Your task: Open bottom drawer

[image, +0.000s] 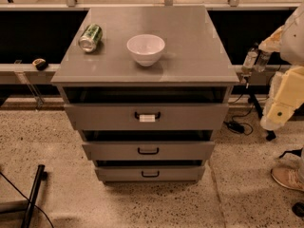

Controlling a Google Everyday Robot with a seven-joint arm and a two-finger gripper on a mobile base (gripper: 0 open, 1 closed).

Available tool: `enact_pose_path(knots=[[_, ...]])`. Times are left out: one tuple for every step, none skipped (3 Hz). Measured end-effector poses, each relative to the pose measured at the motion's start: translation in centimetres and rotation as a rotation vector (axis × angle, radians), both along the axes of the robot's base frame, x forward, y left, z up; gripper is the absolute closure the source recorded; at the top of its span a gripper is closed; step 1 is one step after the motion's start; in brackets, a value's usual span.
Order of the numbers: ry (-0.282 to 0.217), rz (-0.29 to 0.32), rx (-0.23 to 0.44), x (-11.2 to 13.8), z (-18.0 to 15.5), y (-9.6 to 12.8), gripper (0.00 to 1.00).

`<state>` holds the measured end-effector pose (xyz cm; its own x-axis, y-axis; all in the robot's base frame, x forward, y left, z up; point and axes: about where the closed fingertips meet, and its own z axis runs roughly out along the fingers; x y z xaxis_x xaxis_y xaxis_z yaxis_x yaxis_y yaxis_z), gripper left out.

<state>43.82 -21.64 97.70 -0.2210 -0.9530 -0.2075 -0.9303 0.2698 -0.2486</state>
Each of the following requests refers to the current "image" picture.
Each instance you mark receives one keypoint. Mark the green soda can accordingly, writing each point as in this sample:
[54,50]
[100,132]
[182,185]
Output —
[90,38]

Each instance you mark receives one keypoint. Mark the grey drawer cabinet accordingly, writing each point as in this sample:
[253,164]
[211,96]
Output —
[148,101]

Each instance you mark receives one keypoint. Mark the black stand leg left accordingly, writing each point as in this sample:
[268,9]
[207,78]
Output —
[41,174]

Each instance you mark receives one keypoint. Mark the white label tag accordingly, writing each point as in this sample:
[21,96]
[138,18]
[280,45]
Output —
[147,118]

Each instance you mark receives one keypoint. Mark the white ceramic bowl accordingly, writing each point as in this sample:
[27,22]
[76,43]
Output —
[145,49]

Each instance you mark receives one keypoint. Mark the grey middle drawer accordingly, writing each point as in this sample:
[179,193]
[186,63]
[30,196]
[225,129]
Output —
[151,151]

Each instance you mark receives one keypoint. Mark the grey drawer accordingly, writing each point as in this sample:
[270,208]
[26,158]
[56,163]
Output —
[151,151]
[126,116]
[150,173]

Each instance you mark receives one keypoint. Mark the black yellow tape measure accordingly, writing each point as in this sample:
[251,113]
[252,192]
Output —
[40,64]

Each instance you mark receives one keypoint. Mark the black stand leg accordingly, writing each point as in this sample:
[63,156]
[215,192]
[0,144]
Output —
[41,174]
[253,99]

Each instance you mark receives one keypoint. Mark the grey top drawer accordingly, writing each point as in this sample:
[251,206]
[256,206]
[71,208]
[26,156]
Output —
[126,116]

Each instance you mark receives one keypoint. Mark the black power adapter with cable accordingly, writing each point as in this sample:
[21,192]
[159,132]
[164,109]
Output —
[236,124]

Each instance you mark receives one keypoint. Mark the black round floor object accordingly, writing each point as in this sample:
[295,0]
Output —
[298,209]

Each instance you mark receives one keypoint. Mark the black stand leg right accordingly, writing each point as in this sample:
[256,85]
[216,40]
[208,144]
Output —
[253,99]

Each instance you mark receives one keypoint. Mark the grey bottom drawer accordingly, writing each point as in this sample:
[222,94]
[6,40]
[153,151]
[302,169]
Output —
[150,173]

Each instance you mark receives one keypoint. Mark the right clear plastic bottle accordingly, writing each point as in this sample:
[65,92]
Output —
[262,60]

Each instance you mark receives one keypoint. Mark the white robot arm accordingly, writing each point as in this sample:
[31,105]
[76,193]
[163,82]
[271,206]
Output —
[286,93]

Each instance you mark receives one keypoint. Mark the beige sneaker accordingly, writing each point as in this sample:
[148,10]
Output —
[288,178]

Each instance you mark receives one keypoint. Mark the clear plastic bottle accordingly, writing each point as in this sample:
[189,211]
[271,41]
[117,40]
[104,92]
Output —
[249,60]
[262,60]

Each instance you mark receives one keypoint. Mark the left clear plastic bottle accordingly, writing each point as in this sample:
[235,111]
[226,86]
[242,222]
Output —
[249,60]

